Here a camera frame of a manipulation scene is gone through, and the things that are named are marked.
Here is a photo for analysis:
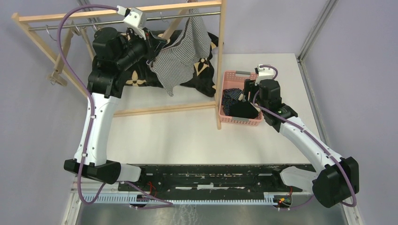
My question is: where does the purple cable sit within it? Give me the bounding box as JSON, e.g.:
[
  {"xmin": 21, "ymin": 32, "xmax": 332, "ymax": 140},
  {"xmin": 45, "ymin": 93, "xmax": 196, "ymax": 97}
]
[
  {"xmin": 252, "ymin": 64, "xmax": 358, "ymax": 212},
  {"xmin": 56, "ymin": 4, "xmax": 125, "ymax": 205}
]

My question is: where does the wooden clip hanger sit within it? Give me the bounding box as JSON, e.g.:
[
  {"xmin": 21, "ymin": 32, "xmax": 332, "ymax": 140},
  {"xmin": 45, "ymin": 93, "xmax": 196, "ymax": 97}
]
[
  {"xmin": 158, "ymin": 9, "xmax": 189, "ymax": 44},
  {"xmin": 80, "ymin": 27, "xmax": 94, "ymax": 60},
  {"xmin": 46, "ymin": 28, "xmax": 74, "ymax": 87},
  {"xmin": 91, "ymin": 22, "xmax": 101, "ymax": 33}
]

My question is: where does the wooden clothes rack frame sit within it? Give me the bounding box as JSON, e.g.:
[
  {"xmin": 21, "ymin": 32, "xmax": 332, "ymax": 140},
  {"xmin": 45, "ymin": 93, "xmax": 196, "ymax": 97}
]
[{"xmin": 11, "ymin": 0, "xmax": 227, "ymax": 129}]

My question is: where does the pink plastic basket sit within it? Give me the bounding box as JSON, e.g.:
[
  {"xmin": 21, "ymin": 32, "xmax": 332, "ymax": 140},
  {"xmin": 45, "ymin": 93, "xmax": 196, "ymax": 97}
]
[{"xmin": 219, "ymin": 70, "xmax": 263, "ymax": 126}]

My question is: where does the metal hanging rod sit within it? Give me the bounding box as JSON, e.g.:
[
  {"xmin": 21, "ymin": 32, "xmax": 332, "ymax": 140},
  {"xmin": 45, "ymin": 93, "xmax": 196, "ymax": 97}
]
[{"xmin": 28, "ymin": 12, "xmax": 221, "ymax": 31}]

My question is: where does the navy striped underwear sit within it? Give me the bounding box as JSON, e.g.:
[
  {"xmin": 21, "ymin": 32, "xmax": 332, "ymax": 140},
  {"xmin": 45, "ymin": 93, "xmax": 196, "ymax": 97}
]
[{"xmin": 221, "ymin": 88, "xmax": 243, "ymax": 116}]

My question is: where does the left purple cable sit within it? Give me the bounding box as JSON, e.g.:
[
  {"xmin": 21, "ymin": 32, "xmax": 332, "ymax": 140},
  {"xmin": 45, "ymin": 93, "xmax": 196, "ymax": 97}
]
[{"xmin": 56, "ymin": 4, "xmax": 125, "ymax": 205}]

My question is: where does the black floral blanket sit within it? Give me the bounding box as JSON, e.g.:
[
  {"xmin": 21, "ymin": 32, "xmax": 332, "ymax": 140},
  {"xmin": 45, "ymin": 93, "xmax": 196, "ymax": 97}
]
[{"xmin": 90, "ymin": 29, "xmax": 220, "ymax": 98}]

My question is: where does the black underwear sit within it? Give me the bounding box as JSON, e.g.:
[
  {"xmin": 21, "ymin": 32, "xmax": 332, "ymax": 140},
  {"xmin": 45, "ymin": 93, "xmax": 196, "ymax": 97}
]
[{"xmin": 229, "ymin": 100, "xmax": 259, "ymax": 119}]

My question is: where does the empty wooden clip hanger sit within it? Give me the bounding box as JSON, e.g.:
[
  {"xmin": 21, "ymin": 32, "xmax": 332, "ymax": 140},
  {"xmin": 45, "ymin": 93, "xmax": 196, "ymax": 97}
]
[{"xmin": 46, "ymin": 28, "xmax": 74, "ymax": 87}]

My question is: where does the grey striped underwear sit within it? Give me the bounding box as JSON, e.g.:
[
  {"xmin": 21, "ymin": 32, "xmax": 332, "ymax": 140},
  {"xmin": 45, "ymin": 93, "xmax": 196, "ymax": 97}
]
[{"xmin": 148, "ymin": 16, "xmax": 211, "ymax": 97}]

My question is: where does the aluminium corner post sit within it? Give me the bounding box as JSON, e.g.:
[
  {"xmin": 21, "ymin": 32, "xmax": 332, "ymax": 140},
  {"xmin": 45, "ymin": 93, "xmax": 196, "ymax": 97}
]
[{"xmin": 297, "ymin": 0, "xmax": 339, "ymax": 63}]

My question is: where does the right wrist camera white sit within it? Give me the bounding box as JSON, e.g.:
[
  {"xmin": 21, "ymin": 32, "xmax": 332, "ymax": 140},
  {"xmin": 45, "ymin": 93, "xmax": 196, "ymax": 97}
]
[{"xmin": 255, "ymin": 64, "xmax": 278, "ymax": 83}]

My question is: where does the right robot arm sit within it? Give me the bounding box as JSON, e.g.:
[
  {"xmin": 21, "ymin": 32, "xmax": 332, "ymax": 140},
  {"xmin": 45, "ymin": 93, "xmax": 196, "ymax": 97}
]
[{"xmin": 244, "ymin": 79, "xmax": 360, "ymax": 208}]

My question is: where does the white cable duct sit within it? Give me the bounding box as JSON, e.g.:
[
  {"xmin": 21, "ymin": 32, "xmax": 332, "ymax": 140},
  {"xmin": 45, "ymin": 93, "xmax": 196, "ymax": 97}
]
[{"xmin": 84, "ymin": 193, "xmax": 278, "ymax": 206}]

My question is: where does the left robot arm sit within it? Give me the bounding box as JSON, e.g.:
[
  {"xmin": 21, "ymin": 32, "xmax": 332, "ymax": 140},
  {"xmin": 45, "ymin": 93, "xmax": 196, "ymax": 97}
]
[{"xmin": 63, "ymin": 27, "xmax": 167, "ymax": 191}]

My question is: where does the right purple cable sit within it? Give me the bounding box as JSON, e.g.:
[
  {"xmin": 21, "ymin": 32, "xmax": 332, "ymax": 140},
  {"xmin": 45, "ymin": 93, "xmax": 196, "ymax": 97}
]
[{"xmin": 252, "ymin": 64, "xmax": 358, "ymax": 212}]

